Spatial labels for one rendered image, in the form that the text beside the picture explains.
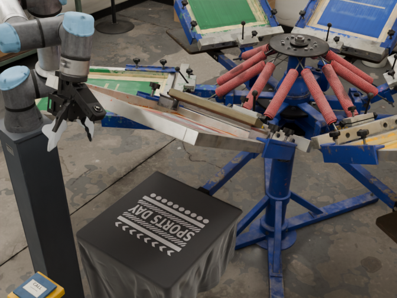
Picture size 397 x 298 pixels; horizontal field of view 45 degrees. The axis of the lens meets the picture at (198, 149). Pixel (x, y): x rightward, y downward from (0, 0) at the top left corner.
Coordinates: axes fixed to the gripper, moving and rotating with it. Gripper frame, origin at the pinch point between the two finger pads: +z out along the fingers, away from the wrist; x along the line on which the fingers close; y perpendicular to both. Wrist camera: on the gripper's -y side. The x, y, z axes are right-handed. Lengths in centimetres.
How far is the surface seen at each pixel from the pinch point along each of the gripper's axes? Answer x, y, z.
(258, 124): -73, -20, -2
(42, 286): -3, 11, 53
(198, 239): -51, -17, 41
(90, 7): -381, 380, 20
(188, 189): -71, 3, 35
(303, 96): -150, -8, -1
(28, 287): 0, 14, 54
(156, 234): -44, -3, 43
